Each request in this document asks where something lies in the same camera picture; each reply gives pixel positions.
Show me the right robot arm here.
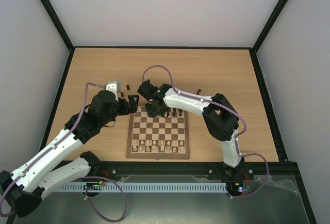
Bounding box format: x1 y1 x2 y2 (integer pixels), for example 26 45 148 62
138 81 243 179

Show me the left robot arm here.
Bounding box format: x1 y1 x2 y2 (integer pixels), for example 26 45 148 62
1 90 139 217

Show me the wooden chess board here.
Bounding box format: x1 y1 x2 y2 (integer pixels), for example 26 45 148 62
126 103 190 159

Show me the light chess pieces row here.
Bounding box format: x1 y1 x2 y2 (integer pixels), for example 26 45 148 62
128 140 189 154

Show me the grey slotted cable duct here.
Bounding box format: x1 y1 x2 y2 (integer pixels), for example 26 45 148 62
55 182 227 193

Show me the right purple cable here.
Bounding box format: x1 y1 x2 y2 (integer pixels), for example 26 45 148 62
142 65 269 199

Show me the black aluminium frame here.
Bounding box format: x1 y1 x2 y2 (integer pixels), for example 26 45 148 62
5 0 317 224

